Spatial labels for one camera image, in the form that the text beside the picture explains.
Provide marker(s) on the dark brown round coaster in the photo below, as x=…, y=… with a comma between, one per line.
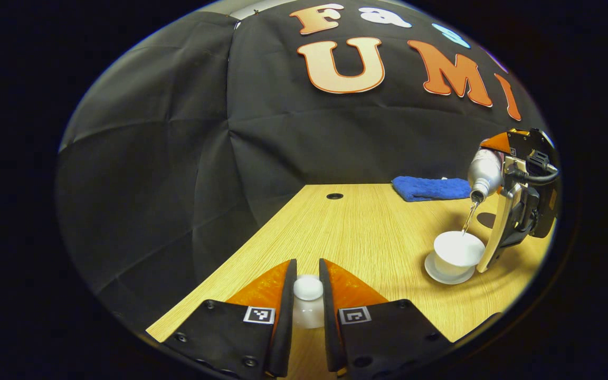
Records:
x=486, y=220

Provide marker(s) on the blue towel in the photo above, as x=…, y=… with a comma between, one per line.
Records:
x=430, y=189

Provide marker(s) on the white teacup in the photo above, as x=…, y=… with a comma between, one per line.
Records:
x=457, y=253

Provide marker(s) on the black table grommet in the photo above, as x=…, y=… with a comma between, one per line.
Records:
x=334, y=196

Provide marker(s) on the silver water bottle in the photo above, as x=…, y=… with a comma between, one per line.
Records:
x=484, y=171

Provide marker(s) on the white saucer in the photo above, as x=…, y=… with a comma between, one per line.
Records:
x=441, y=277

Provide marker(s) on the white teacup lid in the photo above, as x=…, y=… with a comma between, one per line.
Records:
x=308, y=289

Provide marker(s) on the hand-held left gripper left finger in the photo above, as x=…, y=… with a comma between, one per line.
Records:
x=285, y=316

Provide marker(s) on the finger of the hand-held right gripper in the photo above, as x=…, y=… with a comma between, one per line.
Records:
x=500, y=143
x=502, y=227

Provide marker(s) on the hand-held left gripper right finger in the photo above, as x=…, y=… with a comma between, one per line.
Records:
x=330, y=316

